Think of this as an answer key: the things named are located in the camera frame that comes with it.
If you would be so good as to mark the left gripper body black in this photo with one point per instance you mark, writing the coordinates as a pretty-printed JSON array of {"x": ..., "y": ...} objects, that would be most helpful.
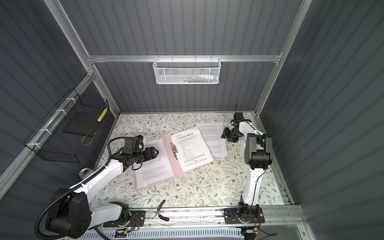
[{"x": 142, "y": 156}]

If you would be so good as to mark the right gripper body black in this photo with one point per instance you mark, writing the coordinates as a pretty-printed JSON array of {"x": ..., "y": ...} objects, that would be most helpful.
[{"x": 231, "y": 135}]

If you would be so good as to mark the printed white paper sheet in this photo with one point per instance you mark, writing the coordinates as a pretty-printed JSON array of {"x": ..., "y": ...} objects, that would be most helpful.
[{"x": 156, "y": 170}]

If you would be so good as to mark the pink file folder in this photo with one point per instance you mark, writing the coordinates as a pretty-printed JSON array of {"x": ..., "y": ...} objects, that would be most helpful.
[{"x": 173, "y": 161}]

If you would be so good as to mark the white paper sheet underneath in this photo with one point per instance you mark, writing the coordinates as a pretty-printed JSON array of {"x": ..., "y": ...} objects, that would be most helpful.
[{"x": 191, "y": 149}]

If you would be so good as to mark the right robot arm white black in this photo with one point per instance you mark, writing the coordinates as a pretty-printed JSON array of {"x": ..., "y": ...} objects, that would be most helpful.
[{"x": 257, "y": 156}]

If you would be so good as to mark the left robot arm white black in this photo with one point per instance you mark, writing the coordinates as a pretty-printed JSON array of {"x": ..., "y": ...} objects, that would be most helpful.
[{"x": 70, "y": 215}]

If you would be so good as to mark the metal folder clip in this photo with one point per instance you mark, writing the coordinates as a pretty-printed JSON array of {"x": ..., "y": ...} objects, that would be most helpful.
[{"x": 174, "y": 149}]

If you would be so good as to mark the yellow marker in basket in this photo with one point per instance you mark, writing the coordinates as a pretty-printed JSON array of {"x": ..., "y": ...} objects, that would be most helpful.
[{"x": 102, "y": 115}]

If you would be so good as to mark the silver drink can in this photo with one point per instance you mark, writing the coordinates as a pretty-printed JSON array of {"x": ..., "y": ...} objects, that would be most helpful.
[{"x": 83, "y": 174}]

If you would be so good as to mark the black pad in basket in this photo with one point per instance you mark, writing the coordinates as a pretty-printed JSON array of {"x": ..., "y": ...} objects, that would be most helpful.
[{"x": 83, "y": 124}]

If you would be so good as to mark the pens in white basket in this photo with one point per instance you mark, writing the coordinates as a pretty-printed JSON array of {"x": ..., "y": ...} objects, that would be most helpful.
[{"x": 206, "y": 78}]

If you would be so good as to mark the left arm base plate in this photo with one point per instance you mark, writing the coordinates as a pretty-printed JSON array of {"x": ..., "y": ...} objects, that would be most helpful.
[{"x": 137, "y": 219}]

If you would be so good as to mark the black wire mesh basket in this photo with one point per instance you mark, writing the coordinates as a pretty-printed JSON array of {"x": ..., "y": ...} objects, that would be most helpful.
[{"x": 71, "y": 134}]

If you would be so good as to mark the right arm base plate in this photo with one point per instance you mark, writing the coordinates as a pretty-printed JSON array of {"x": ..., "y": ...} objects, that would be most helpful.
[{"x": 250, "y": 215}]

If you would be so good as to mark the white wire mesh basket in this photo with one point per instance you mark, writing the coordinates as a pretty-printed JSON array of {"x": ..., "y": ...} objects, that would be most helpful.
[{"x": 166, "y": 73}]

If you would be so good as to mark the white ventilated cable duct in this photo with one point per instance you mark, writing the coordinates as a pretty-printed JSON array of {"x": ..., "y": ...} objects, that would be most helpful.
[{"x": 220, "y": 233}]

